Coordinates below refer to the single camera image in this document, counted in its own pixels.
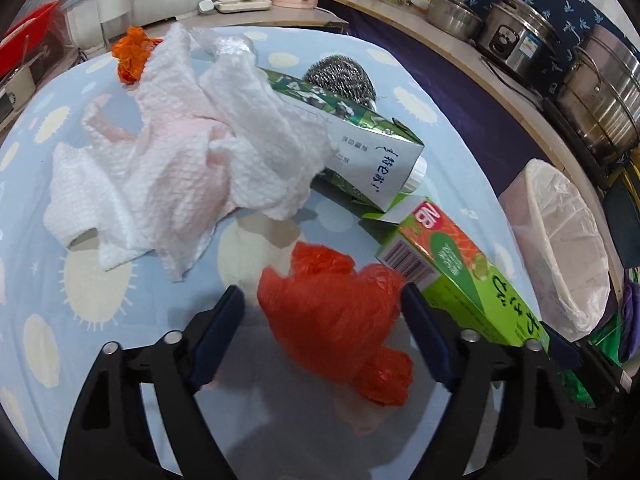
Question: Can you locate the white paper towel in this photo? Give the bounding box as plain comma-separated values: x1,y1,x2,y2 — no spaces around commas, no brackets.
42,22,339,283

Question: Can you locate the green and orange cardboard box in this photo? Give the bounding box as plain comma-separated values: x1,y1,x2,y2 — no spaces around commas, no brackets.
375,195,597,407

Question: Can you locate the steel pot with lid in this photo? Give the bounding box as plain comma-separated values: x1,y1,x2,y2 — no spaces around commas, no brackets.
426,0,484,44

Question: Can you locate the green floral milk carton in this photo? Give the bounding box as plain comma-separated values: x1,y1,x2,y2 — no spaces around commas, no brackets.
257,67,429,222

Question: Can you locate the steel rice cooker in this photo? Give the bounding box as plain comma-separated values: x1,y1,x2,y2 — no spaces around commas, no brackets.
474,0,562,82

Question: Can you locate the steel wool scrubber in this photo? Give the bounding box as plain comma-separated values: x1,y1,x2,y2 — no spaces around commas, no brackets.
301,56,379,111

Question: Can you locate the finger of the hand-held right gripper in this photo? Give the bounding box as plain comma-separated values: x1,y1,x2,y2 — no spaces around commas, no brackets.
541,321,584,372

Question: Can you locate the trash bin with white liner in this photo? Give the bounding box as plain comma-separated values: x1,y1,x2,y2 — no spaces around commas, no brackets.
499,157,613,343

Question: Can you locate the wooden shelf board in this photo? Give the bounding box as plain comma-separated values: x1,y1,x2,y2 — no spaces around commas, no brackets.
320,0,626,306

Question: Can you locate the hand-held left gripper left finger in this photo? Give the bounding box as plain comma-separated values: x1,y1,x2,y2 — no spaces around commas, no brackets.
59,284,246,480

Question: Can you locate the blue printed tablecloth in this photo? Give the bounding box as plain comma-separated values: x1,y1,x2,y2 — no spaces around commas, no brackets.
0,25,547,480

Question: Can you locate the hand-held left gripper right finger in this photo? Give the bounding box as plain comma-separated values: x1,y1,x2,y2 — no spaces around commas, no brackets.
400,282,589,480

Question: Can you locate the red plastic bag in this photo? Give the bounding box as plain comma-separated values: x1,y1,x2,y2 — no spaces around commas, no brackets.
256,241,415,408

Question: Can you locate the red plastic basin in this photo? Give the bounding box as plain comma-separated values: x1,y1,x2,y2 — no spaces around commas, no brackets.
0,1,67,79

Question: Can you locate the clear plastic bag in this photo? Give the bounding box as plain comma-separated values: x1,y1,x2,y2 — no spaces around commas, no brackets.
190,27,259,70

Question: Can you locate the large steel stockpot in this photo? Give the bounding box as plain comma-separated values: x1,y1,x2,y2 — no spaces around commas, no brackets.
554,24,640,162

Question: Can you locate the orange snack wrapper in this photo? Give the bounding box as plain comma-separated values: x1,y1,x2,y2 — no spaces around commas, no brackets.
111,25,164,86

